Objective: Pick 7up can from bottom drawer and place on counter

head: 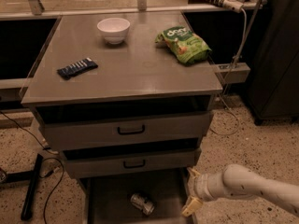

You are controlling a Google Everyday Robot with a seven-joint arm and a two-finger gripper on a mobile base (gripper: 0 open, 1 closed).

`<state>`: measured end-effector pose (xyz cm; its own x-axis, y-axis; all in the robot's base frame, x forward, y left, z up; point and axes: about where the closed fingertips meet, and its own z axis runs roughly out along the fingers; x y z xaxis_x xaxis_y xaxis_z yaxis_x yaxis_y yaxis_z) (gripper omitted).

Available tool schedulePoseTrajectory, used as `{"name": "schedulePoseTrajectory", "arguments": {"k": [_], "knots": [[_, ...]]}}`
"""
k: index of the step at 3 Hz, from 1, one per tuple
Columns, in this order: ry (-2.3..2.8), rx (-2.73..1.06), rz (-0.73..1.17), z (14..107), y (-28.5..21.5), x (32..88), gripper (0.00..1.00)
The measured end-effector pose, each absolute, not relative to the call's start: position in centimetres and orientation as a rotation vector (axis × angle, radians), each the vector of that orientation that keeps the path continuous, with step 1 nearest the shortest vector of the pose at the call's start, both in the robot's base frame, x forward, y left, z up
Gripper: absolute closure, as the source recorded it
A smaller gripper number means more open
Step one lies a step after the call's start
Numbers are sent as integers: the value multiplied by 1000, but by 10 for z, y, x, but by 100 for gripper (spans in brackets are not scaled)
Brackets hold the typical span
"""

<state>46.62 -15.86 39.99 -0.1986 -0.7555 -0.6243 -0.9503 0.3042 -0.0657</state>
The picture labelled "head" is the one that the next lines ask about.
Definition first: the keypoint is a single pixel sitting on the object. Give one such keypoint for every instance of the top grey drawer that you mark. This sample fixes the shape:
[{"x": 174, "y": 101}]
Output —
[{"x": 116, "y": 132}]

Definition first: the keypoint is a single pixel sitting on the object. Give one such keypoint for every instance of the black floor stand base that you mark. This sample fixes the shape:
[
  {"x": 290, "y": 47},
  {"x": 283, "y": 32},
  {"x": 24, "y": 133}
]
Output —
[{"x": 32, "y": 177}]

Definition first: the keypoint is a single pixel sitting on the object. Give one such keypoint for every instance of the grey side bracket shelf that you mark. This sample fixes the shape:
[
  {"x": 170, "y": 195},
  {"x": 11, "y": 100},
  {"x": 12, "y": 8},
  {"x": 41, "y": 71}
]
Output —
[{"x": 231, "y": 75}]

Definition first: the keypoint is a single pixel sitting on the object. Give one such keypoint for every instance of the white ceramic bowl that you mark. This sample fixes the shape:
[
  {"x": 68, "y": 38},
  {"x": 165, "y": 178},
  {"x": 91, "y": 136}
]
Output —
[{"x": 114, "y": 30}]

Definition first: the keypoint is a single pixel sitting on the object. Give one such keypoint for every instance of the bottom open drawer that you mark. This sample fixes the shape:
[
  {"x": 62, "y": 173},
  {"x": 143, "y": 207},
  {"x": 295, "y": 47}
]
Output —
[{"x": 155, "y": 197}]

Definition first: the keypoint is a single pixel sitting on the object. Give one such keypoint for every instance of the green chip bag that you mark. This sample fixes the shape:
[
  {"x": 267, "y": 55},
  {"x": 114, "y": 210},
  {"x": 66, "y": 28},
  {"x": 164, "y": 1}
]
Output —
[{"x": 188, "y": 47}]

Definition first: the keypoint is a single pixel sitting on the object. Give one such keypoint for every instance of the dark cabinet at right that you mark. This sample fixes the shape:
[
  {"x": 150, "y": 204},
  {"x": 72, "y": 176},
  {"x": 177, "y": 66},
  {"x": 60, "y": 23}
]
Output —
[{"x": 272, "y": 91}]

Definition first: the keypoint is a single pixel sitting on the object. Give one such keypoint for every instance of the grey drawer cabinet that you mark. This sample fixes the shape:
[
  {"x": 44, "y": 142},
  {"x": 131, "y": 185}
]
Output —
[{"x": 135, "y": 79}]

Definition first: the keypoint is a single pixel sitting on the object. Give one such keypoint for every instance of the middle grey drawer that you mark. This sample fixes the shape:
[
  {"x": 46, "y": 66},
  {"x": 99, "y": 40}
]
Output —
[{"x": 136, "y": 163}]

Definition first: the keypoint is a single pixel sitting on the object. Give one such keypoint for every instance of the dark blue snack bar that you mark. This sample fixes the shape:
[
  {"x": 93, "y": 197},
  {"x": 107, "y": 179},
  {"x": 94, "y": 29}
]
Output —
[{"x": 77, "y": 68}]

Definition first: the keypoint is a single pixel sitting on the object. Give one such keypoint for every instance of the grey drawer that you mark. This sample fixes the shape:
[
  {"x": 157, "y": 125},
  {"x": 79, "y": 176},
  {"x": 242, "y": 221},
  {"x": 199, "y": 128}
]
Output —
[
  {"x": 116, "y": 132},
  {"x": 136, "y": 163}
]

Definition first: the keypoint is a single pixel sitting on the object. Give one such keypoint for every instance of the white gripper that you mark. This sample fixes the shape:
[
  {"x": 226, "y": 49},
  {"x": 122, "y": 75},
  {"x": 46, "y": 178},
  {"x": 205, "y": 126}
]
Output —
[{"x": 202, "y": 186}]

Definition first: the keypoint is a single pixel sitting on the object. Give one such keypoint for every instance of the silver 7up soda can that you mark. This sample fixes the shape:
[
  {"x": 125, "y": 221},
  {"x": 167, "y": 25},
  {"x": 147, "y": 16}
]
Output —
[{"x": 142, "y": 203}]

